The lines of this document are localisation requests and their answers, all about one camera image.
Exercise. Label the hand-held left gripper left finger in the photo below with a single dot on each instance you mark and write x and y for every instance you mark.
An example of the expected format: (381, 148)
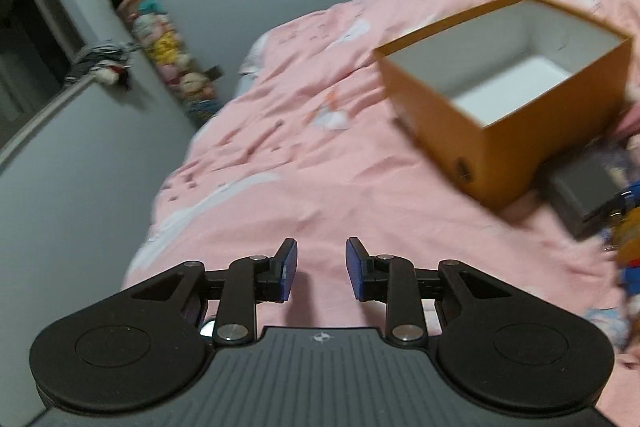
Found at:
(289, 269)

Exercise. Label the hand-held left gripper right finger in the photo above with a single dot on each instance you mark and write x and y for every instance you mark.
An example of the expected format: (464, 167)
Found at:
(356, 269)

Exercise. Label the orange cardboard box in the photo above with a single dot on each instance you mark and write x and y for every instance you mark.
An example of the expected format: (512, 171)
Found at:
(505, 157)

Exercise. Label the dark grey box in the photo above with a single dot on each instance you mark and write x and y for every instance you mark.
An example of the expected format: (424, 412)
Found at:
(580, 187)

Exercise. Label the pink printed blanket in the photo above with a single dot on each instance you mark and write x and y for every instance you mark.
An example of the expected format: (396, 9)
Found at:
(300, 157)

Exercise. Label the hanging column of plush toys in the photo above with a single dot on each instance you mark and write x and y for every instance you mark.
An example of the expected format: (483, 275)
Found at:
(165, 47)

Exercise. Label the pile of colourful toys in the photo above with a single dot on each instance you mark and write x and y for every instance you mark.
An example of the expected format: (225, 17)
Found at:
(627, 247)

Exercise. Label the pile of clothes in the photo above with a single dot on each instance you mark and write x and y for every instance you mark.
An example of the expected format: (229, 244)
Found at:
(100, 62)

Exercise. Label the dark window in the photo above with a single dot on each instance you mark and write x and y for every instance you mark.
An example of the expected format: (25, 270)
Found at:
(30, 32)

